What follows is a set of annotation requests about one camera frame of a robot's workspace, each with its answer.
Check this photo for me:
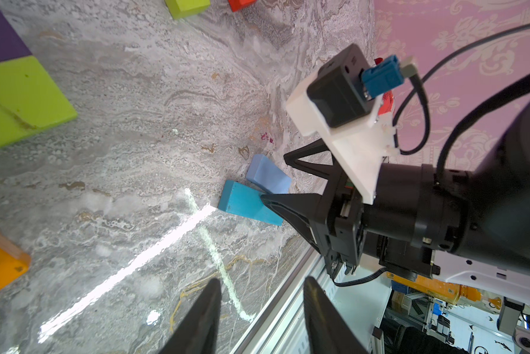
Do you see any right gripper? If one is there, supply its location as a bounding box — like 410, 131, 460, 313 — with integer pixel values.
261, 139, 365, 280

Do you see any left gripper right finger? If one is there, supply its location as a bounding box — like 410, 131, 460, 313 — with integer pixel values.
303, 277, 368, 353

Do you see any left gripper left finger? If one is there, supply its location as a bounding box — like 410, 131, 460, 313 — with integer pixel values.
159, 278, 222, 354

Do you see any light blue block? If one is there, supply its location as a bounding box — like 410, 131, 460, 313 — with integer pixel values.
246, 154, 292, 194

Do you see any teal block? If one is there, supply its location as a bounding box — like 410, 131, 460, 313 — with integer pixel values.
218, 180, 284, 226

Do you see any red block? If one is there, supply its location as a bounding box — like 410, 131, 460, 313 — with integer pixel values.
228, 0, 257, 12

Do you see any lime green block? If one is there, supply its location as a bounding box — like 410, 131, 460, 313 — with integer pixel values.
165, 0, 210, 19
0, 56, 78, 148

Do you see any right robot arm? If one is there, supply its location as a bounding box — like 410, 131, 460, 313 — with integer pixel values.
261, 74, 530, 305

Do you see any red snack bag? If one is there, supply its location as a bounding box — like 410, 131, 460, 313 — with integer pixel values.
365, 55, 404, 114

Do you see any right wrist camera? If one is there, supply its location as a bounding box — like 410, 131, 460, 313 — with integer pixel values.
285, 44, 399, 204

